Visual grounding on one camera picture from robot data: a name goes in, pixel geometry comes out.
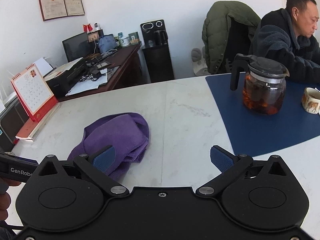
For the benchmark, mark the red desk calendar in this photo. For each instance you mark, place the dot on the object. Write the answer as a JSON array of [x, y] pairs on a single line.
[[32, 92]]

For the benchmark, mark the black inkjet printer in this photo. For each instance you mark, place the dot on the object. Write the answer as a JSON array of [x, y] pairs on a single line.
[[65, 77]]

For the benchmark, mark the small framed certificate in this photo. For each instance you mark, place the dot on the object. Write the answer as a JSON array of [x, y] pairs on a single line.
[[74, 5]]

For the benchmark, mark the grey plush slipper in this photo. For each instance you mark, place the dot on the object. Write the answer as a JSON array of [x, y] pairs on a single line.
[[196, 54]]

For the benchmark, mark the large framed certificate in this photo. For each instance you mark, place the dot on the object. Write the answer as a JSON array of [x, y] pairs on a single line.
[[52, 8]]

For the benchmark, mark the blue table mat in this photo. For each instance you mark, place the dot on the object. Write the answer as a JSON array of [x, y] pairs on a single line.
[[250, 130]]

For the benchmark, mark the red cover book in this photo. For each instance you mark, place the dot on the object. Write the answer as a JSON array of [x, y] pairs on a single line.
[[26, 130]]

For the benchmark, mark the person's left hand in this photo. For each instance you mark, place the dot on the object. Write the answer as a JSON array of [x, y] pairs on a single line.
[[5, 201]]

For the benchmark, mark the green box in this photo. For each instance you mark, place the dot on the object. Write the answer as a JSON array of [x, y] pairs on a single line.
[[133, 38]]

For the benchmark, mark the black power adapter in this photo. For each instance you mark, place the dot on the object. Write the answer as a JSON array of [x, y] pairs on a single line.
[[95, 74]]

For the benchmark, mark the white mug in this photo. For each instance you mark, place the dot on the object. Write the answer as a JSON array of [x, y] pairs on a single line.
[[124, 42]]

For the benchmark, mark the white security camera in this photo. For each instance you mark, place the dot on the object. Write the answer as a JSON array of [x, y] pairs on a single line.
[[97, 26]]

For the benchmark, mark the ceramic cup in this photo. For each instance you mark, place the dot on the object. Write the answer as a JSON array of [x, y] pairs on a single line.
[[310, 101]]

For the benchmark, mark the small red flags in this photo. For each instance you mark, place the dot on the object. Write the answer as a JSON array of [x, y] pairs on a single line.
[[86, 28]]

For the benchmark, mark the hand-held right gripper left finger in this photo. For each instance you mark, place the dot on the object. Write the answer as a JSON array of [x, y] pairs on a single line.
[[105, 158]]

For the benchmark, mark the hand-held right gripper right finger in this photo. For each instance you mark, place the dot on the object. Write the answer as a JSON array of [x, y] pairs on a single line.
[[220, 158]]

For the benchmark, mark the purple towel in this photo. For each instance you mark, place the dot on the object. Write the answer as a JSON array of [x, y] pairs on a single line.
[[120, 132]]

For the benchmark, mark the black kettle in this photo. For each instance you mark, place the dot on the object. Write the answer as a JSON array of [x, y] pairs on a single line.
[[160, 37]]

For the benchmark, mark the black water dispenser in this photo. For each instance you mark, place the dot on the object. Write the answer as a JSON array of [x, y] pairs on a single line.
[[157, 62]]

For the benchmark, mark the white paper sheets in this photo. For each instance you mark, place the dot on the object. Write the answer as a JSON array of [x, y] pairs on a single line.
[[87, 85]]

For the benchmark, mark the black office chair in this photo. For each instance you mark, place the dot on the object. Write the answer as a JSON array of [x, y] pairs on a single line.
[[240, 45]]

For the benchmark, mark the blank white paper sheet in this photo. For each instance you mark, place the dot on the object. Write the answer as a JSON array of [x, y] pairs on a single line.
[[42, 65]]

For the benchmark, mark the black printer with blue sticker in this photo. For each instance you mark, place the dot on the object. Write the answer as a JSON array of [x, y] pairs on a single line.
[[10, 125]]

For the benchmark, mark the computer monitor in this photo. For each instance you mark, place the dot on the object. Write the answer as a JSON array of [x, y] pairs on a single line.
[[76, 47]]

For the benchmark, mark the glass teapot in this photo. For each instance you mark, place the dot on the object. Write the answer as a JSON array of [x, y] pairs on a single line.
[[263, 90]]

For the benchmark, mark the white thick book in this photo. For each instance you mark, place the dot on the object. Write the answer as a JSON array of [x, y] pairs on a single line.
[[37, 130]]

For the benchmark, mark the green padded jacket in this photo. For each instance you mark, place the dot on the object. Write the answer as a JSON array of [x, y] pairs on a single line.
[[215, 37]]

